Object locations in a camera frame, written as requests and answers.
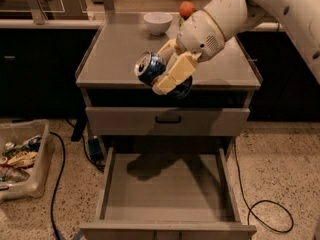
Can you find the closed top drawer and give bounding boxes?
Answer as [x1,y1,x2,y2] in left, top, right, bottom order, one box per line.
[86,107,250,136]

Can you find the white ceramic bowl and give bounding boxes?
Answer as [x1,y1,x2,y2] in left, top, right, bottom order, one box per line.
[143,12,173,35]

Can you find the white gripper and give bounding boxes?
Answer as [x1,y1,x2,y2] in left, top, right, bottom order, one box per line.
[152,10,225,95]

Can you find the black floor cable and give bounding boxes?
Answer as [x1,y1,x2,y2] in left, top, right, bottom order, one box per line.
[232,140,295,234]
[49,118,106,240]

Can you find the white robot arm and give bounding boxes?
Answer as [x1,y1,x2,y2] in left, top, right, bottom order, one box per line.
[152,0,320,95]

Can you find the open middle drawer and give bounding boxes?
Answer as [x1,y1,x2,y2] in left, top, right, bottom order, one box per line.
[81,149,256,240]

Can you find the grey drawer cabinet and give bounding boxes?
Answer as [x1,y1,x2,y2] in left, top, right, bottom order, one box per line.
[77,13,260,240]

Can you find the black floor cable left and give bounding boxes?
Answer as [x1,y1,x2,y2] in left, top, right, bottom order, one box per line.
[49,118,106,240]

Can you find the clear plastic bin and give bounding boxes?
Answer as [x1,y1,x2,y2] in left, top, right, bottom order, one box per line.
[0,120,53,202]

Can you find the blue pepsi can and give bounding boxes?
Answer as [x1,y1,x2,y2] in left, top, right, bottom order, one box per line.
[134,51,193,99]

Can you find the orange fruit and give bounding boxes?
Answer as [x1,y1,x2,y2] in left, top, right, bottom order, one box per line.
[178,1,195,19]

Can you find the black floor cable right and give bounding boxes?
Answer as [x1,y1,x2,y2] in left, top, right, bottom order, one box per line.
[232,140,295,234]

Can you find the snack items in bin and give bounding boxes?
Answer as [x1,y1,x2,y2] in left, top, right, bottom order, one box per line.
[0,135,42,182]

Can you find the blue power adapter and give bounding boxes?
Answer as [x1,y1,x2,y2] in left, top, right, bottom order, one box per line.
[88,138,103,161]

